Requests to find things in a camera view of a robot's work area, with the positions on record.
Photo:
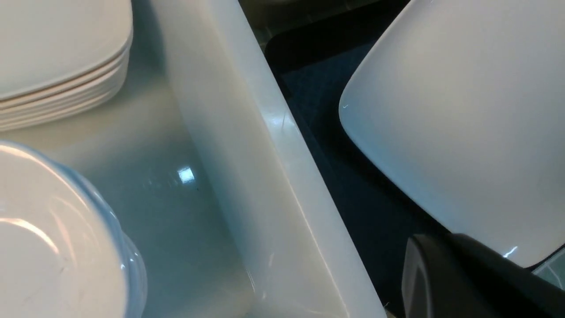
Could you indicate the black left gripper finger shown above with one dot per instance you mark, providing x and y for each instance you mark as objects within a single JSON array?
[{"x": 456, "y": 276}]

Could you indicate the green checkered tablecloth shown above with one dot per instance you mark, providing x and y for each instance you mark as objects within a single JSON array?
[{"x": 553, "y": 269}]

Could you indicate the black serving tray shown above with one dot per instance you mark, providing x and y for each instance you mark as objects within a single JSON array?
[{"x": 312, "y": 64}]

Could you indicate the white rectangular rice plate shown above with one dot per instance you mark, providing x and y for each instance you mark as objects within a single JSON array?
[{"x": 460, "y": 103}]

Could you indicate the stack of white bowls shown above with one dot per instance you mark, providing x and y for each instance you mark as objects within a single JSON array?
[{"x": 63, "y": 253}]

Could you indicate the large white plastic tub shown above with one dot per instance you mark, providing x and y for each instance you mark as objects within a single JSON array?
[{"x": 204, "y": 165}]

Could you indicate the stack of white plates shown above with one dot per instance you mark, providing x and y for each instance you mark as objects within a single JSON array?
[{"x": 59, "y": 58}]

